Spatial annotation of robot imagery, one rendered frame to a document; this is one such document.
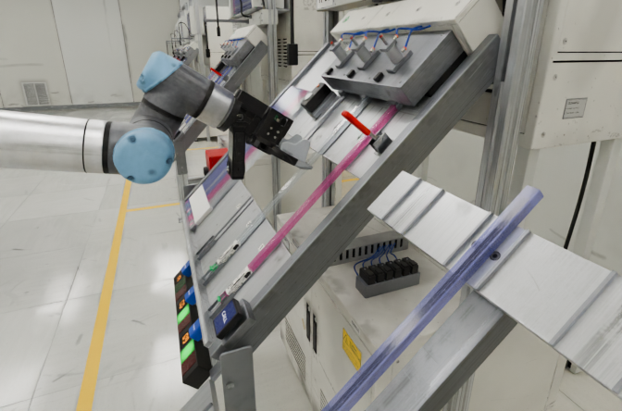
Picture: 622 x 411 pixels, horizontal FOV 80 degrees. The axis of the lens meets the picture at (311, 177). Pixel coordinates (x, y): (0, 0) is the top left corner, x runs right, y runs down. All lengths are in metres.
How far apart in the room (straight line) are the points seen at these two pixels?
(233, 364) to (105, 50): 8.93
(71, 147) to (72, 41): 8.88
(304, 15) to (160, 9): 7.41
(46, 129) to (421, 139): 0.54
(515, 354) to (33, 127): 1.12
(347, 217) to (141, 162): 0.32
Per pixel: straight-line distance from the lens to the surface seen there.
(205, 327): 0.71
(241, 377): 0.66
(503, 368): 1.17
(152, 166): 0.55
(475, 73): 0.70
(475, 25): 0.72
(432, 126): 0.66
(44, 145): 0.58
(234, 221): 0.90
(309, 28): 2.10
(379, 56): 0.81
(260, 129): 0.71
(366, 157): 0.68
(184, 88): 0.67
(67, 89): 9.51
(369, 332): 0.86
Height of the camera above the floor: 1.19
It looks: 19 degrees down
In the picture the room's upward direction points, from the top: straight up
